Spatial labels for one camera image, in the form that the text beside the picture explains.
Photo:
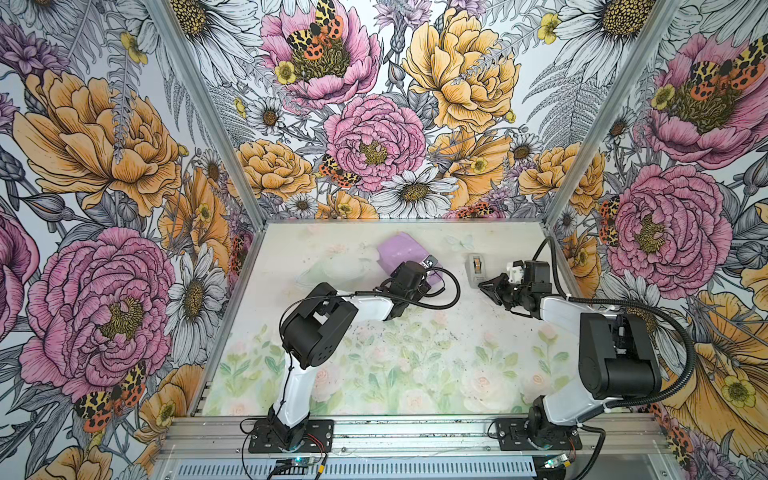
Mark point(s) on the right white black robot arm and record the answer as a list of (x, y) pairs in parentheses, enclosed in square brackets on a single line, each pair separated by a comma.
[(616, 360)]

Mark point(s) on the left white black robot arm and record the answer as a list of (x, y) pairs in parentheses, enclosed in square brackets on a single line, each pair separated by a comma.
[(312, 329)]

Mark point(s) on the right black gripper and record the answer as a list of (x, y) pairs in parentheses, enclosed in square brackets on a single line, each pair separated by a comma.
[(496, 289)]

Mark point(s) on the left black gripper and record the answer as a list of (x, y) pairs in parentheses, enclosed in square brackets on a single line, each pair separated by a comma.
[(420, 292)]

